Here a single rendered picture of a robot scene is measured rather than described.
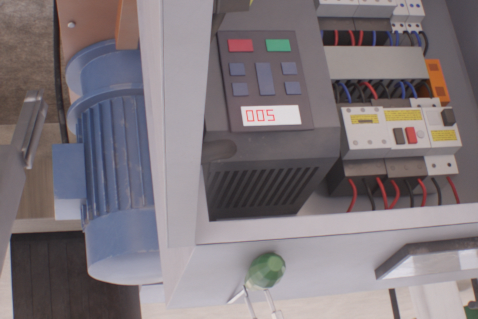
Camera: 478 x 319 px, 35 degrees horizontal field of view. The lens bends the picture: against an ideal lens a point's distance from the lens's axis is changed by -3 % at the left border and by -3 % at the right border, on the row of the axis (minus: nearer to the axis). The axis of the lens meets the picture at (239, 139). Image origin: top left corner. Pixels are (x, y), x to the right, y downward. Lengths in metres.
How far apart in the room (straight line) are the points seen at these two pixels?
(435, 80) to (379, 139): 0.14
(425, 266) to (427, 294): 0.58
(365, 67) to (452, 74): 0.16
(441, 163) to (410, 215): 0.19
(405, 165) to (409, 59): 0.13
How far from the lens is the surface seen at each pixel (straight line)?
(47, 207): 2.99
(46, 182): 3.03
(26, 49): 2.66
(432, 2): 1.00
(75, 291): 3.13
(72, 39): 1.49
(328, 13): 0.84
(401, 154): 0.78
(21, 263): 3.16
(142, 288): 3.57
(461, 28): 1.00
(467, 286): 5.79
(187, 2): 0.30
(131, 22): 1.38
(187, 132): 0.39
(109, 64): 1.50
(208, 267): 0.63
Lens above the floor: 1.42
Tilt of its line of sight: 24 degrees down
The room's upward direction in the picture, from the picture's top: 172 degrees clockwise
